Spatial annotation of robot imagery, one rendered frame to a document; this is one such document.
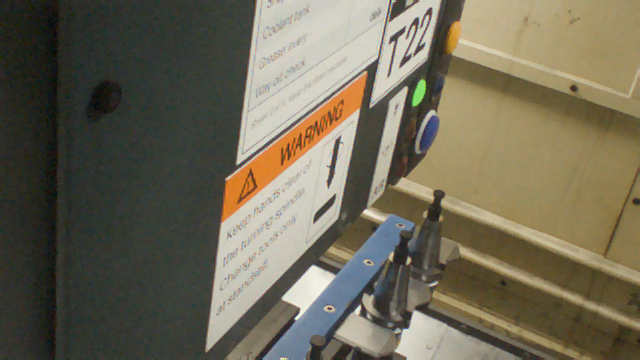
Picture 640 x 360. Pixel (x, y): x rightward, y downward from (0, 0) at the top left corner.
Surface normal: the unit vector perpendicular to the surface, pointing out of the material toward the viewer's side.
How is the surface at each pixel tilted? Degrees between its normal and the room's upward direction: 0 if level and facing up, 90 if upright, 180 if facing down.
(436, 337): 25
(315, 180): 90
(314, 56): 90
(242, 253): 90
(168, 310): 90
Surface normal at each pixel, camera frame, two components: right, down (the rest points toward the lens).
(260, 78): 0.88, 0.36
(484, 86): -0.45, 0.41
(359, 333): 0.15, -0.84
